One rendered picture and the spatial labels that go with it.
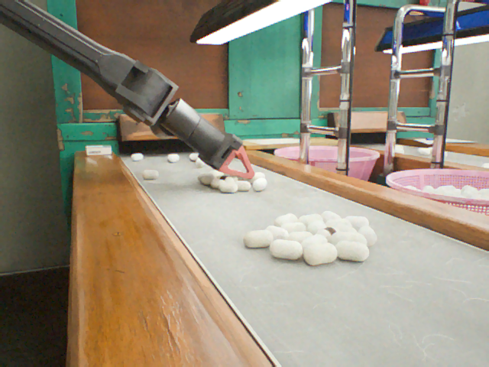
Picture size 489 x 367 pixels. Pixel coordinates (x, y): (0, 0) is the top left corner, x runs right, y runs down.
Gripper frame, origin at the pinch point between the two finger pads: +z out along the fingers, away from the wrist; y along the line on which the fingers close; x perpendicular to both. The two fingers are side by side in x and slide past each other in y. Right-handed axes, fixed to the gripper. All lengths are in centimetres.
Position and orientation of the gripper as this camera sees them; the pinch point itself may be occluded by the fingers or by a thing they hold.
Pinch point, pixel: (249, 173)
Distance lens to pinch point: 81.2
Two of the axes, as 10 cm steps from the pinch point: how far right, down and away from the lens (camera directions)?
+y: -3.6, -1.9, 9.2
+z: 7.3, 5.6, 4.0
